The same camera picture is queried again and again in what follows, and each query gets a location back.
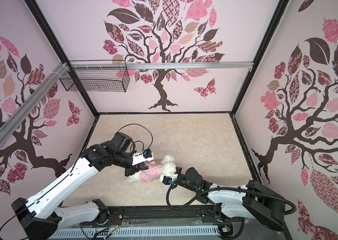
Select white teddy bear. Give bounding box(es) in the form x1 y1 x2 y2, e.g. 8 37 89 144
127 155 178 183

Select pink teddy hoodie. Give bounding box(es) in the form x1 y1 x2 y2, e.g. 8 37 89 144
140 163 162 183

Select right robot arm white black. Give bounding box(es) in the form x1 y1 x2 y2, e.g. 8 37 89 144
160 167 296 232

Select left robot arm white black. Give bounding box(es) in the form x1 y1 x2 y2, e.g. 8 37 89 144
12 132 154 240

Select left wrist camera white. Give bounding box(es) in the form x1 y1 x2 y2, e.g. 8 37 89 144
132 149 154 166

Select left black camera cable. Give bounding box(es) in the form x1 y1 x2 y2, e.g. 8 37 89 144
116 123 154 151

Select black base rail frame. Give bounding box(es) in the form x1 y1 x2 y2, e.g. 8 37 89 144
34 204 292 240

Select white slotted cable duct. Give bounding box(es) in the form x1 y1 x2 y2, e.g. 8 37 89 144
49 226 219 240

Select black wire basket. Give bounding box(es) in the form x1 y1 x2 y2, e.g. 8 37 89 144
60 60 130 93

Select back aluminium rail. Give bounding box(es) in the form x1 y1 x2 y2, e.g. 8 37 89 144
71 62 254 70

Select aluminium rail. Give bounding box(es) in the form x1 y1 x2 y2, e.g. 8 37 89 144
0 63 69 148
71 62 254 70

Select right black corrugated cable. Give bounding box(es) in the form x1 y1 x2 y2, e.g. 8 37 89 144
165 182 298 216

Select left aluminium rail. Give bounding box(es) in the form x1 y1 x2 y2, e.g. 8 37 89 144
0 63 69 148

